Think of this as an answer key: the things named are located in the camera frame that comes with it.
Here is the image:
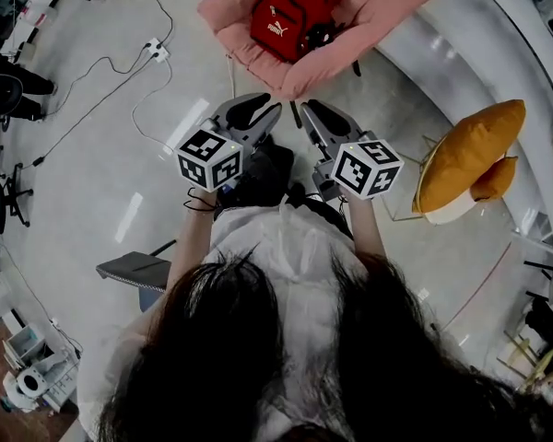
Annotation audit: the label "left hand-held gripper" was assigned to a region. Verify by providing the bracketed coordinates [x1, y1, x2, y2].
[174, 92, 283, 192]

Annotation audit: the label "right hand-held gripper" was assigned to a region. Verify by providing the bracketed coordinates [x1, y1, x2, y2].
[300, 99, 405, 202]

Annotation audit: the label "red backpack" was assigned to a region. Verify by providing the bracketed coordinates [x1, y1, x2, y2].
[249, 0, 354, 64]

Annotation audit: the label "pink cushioned chair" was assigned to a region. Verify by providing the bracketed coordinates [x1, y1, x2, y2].
[196, 0, 441, 129]

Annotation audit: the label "person's left forearm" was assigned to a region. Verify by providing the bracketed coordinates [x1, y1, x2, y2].
[165, 186, 220, 294]

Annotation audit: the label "person's right forearm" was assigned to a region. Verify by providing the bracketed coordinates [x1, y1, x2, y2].
[345, 193, 388, 260]

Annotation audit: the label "black waist pack with screen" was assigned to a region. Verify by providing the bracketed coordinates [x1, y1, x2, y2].
[218, 152, 264, 209]

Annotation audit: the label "person's black trousers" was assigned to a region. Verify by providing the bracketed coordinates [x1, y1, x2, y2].
[257, 135, 354, 241]

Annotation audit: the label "black wrist band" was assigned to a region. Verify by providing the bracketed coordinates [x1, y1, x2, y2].
[182, 187, 218, 214]

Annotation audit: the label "white power strip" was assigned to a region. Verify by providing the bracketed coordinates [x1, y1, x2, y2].
[145, 38, 171, 62]

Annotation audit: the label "person's white shirt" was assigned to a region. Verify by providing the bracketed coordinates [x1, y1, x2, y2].
[76, 203, 370, 442]

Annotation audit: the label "white curved counter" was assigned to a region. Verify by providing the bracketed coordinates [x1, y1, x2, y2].
[377, 0, 553, 248]

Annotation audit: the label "small orange cushion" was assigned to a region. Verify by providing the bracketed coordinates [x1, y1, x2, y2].
[469, 156, 520, 203]

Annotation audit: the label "grey patterned stool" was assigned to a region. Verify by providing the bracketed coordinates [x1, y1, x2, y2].
[95, 239, 176, 312]

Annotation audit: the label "black office chair base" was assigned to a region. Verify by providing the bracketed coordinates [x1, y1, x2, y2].
[0, 117, 34, 234]

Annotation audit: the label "white shelf unit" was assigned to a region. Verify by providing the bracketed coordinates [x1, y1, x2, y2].
[2, 322, 79, 413]

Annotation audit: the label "white round device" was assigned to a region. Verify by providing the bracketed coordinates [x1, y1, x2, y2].
[4, 366, 47, 409]

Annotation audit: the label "white cable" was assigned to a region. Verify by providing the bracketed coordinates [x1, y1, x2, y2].
[131, 57, 174, 156]

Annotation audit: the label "white gold wire chair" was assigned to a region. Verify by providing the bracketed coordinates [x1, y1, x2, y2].
[382, 134, 483, 227]

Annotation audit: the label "black cable with adapter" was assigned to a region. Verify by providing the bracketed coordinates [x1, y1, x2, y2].
[22, 51, 160, 169]

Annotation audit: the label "wooden frame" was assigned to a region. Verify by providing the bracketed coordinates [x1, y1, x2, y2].
[497, 329, 553, 390]

